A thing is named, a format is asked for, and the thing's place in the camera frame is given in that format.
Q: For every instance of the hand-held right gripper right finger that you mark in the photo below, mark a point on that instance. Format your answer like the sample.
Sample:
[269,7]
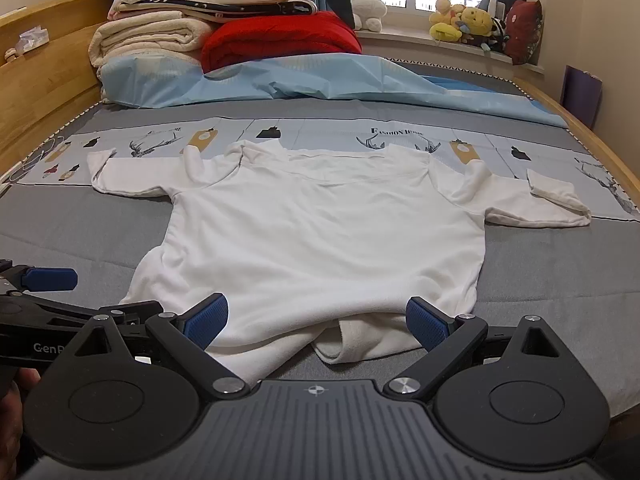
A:
[422,322]

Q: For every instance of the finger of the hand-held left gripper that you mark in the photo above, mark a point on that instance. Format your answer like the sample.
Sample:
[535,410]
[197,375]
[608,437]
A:
[130,312]
[50,279]

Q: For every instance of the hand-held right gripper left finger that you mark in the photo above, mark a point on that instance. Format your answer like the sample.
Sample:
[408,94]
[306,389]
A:
[210,321]

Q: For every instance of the white shirt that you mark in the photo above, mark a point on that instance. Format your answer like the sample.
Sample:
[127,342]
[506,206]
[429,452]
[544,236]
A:
[320,240]

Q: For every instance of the person's left hand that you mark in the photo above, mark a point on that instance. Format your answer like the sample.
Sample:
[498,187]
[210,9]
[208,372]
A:
[25,377]

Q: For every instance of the small figurine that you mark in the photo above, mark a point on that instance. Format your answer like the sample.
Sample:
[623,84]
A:
[10,55]

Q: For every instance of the light blue duvet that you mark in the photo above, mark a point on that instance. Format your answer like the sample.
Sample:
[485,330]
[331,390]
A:
[175,85]

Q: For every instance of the tissue packet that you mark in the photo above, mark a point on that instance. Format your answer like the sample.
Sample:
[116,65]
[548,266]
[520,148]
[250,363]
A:
[34,37]

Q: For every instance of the cream folded blanket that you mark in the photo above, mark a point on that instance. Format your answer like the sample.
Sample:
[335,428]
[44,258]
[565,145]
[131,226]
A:
[145,35]

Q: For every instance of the purple board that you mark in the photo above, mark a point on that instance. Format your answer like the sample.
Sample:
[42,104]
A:
[582,95]

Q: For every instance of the windowsill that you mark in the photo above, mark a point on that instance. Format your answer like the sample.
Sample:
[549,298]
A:
[410,37]

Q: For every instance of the red folded blanket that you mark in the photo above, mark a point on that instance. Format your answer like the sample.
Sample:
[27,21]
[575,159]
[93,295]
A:
[280,40]

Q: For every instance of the yellow duck plush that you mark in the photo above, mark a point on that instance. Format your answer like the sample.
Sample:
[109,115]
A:
[445,30]

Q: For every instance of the striped dark plush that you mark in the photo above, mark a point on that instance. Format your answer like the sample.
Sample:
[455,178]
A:
[499,35]

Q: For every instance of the yellow round plush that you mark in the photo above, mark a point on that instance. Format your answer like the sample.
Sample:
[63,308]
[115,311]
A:
[477,22]

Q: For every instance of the dark red cushion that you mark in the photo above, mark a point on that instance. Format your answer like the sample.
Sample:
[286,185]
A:
[522,30]

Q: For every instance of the white plush toy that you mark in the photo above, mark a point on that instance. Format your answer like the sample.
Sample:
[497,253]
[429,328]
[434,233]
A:
[367,10]

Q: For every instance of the wooden bed frame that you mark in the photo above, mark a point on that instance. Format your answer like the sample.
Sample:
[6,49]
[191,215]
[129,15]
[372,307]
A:
[45,85]

